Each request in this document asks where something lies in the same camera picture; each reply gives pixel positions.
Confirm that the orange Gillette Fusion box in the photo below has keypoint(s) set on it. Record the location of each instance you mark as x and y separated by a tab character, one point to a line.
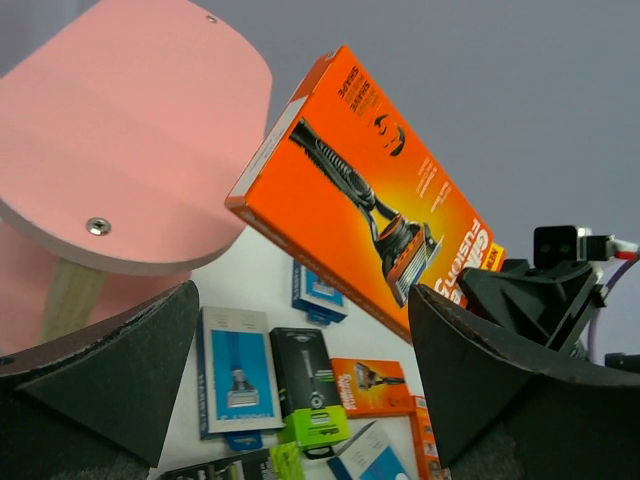
371	388
427	457

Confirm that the pink three-tier wooden shelf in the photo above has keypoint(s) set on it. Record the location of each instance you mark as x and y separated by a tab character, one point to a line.
121	137

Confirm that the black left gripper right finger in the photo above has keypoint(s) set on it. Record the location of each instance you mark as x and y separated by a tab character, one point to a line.
504	407

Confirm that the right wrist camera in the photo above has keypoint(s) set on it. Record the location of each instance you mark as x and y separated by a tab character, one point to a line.
554	244

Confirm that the black green Gillette box flat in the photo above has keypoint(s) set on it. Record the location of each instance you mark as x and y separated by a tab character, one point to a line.
281	462

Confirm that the blue Harry's box far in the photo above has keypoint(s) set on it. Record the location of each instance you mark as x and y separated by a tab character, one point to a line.
322	303

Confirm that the blue Harry's razor box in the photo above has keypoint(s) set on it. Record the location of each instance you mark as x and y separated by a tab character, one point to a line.
236	381

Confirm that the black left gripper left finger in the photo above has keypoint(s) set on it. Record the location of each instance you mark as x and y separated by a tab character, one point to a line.
97	403

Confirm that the blue Harry's box tilted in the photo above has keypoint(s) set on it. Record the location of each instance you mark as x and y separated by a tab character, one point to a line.
368	455

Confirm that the black green Gillette Labs box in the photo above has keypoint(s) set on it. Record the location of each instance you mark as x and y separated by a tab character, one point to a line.
313	415

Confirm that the orange Gillette Fusion5 razor box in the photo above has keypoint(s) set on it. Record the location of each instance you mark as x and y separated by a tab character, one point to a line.
344	185

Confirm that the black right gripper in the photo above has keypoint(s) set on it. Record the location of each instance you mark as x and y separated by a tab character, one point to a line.
550	307

